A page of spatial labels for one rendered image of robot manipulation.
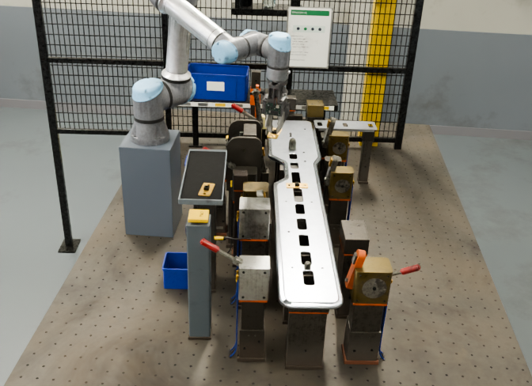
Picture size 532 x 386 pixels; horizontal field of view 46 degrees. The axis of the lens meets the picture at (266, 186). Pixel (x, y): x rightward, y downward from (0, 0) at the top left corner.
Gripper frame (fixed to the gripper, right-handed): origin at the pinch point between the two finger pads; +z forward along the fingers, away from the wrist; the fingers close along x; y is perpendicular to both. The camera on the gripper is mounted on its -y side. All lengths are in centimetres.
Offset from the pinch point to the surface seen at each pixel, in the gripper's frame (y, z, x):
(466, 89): -318, 95, 98
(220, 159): 12.9, 8.7, -16.1
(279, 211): 16.1, 23.8, 7.2
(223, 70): -91, 18, -46
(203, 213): 50, 7, -10
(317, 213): 13.8, 23.5, 20.5
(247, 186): 15.3, 16.2, -5.3
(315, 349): 59, 43, 29
